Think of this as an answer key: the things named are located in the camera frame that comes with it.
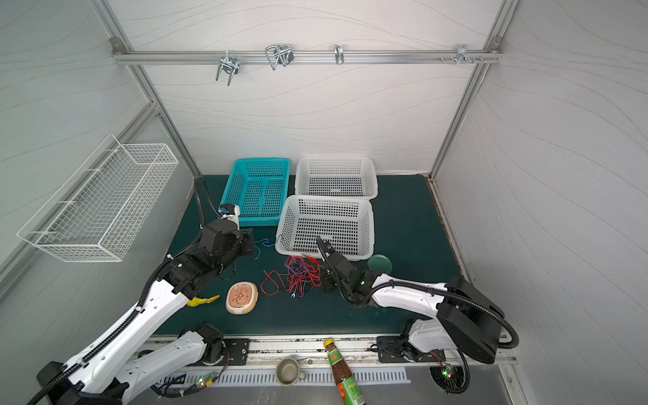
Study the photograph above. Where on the white basket far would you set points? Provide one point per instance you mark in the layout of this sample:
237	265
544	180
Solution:
336	176

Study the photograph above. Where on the white basket near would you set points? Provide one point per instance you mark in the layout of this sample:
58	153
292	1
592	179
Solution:
347	223

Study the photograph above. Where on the sauce bottle green label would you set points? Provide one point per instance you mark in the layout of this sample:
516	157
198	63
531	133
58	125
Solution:
344	379

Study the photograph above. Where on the yellow banana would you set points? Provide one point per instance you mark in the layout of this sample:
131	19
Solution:
197	301

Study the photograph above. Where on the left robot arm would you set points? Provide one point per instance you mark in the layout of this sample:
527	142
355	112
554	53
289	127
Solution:
106	372

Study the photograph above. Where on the metal double hook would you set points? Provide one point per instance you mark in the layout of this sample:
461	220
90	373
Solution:
279	55

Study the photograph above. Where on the metal u-bolt hook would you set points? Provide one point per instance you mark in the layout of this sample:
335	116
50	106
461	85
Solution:
228	68

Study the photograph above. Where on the metal cross rail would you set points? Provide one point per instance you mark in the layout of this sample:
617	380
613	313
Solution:
325	57

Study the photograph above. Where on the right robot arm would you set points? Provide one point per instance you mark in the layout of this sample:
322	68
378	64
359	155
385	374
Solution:
454	315

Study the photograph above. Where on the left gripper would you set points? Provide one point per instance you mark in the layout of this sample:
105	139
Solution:
245	237

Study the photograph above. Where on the clear jar green lid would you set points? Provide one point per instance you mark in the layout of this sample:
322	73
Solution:
379	263

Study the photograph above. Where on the metal cup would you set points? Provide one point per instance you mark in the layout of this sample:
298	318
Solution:
288	372

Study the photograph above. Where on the metal bracket hook right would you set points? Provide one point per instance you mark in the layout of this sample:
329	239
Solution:
462	57

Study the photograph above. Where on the small metal clip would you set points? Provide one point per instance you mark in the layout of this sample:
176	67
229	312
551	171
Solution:
339	54

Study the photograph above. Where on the teal plastic basket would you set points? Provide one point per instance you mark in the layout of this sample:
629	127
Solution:
259	188

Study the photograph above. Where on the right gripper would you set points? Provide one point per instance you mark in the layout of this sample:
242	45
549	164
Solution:
333	263

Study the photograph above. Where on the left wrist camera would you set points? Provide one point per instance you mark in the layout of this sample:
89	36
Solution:
230	212

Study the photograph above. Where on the white wire wall basket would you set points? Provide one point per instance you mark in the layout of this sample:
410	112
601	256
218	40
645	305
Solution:
95	216

